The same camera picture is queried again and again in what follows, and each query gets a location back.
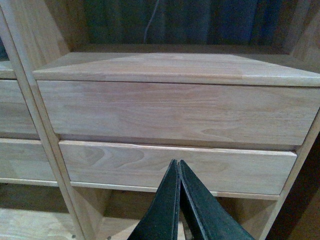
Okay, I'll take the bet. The lower right wooden drawer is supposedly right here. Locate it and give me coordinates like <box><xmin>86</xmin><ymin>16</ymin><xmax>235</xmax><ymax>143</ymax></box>
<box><xmin>59</xmin><ymin>141</ymin><xmax>297</xmax><ymax>196</ymax></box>

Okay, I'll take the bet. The lower left wooden drawer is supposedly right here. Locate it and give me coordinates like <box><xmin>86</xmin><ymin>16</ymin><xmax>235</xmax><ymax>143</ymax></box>
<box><xmin>0</xmin><ymin>138</ymin><xmax>56</xmax><ymax>181</ymax></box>

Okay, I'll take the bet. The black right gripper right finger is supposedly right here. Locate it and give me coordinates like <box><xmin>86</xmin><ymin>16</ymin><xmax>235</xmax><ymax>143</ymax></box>
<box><xmin>179</xmin><ymin>160</ymin><xmax>253</xmax><ymax>240</ymax></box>

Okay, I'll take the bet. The wooden drawer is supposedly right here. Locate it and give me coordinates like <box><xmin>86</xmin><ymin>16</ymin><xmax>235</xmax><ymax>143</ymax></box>
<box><xmin>0</xmin><ymin>138</ymin><xmax>56</xmax><ymax>181</ymax></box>
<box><xmin>0</xmin><ymin>80</ymin><xmax>39</xmax><ymax>140</ymax></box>
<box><xmin>38</xmin><ymin>80</ymin><xmax>320</xmax><ymax>145</ymax></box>
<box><xmin>59</xmin><ymin>141</ymin><xmax>297</xmax><ymax>196</ymax></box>

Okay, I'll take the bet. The upper left wooden drawer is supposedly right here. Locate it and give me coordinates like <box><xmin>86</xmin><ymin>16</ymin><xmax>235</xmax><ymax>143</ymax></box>
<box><xmin>0</xmin><ymin>80</ymin><xmax>39</xmax><ymax>140</ymax></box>

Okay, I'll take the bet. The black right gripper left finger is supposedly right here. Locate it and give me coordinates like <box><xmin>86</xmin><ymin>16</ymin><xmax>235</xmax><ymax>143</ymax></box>
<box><xmin>130</xmin><ymin>159</ymin><xmax>181</xmax><ymax>240</ymax></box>

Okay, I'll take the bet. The thin white hanging cable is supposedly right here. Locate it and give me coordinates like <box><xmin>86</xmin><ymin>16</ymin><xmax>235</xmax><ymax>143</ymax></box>
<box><xmin>143</xmin><ymin>0</ymin><xmax>161</xmax><ymax>45</ymax></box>

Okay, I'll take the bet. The dark pleated curtain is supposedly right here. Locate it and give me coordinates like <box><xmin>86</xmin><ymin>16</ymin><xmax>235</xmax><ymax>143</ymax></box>
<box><xmin>82</xmin><ymin>0</ymin><xmax>308</xmax><ymax>47</ymax></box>

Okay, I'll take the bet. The upper right wooden drawer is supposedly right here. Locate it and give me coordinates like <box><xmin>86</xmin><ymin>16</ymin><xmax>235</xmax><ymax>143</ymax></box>
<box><xmin>38</xmin><ymin>80</ymin><xmax>320</xmax><ymax>145</ymax></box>

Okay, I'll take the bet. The light wooden bookshelf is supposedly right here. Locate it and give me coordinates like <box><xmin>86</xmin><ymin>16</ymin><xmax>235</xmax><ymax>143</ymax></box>
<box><xmin>0</xmin><ymin>0</ymin><xmax>320</xmax><ymax>240</ymax></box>

